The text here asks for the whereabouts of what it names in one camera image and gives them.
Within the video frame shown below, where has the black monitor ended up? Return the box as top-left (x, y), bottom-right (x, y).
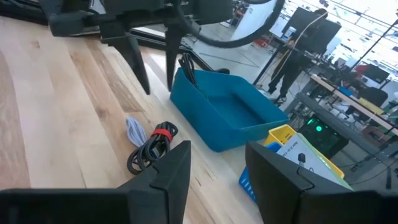
top-left (281, 6), bottom-right (342, 55)

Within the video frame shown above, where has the yellow slotted plastic basket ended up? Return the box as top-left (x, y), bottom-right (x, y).
top-left (264, 124), bottom-right (345, 180)

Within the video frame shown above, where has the black cable bundle red tie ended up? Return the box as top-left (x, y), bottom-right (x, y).
top-left (126, 121), bottom-right (178, 175)

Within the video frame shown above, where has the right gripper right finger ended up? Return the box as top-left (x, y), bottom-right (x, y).
top-left (244, 142), bottom-right (315, 224)

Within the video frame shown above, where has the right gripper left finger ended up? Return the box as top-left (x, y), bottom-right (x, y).
top-left (117, 140), bottom-right (192, 224)

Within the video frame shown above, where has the large teal plastic bin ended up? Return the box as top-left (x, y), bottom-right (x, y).
top-left (170, 67), bottom-right (290, 152)

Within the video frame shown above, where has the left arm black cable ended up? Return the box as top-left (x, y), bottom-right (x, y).
top-left (175, 0), bottom-right (285, 49)

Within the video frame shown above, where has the small blue slotted basket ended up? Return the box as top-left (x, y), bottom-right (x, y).
top-left (238, 142), bottom-right (282, 203)

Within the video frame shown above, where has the white building column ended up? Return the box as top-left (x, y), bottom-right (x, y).
top-left (231, 0), bottom-right (277, 41)

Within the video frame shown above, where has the black computer with green light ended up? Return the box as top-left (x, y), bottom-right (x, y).
top-left (298, 114), bottom-right (349, 159)

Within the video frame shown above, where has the white microphone product box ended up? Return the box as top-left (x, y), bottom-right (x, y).
top-left (276, 133), bottom-right (354, 190)

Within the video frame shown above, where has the green black braided cable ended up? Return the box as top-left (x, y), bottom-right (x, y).
top-left (178, 52), bottom-right (200, 94)

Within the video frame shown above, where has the coiled white cable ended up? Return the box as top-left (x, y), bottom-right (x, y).
top-left (126, 117), bottom-right (149, 147)

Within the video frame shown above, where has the wooden desk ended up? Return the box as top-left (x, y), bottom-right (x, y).
top-left (310, 74), bottom-right (398, 136)

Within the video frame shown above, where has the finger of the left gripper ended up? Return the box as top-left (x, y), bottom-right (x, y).
top-left (165, 26), bottom-right (187, 91)
top-left (101, 24), bottom-right (152, 96)

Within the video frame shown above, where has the person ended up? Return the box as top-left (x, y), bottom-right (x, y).
top-left (267, 8), bottom-right (329, 103)

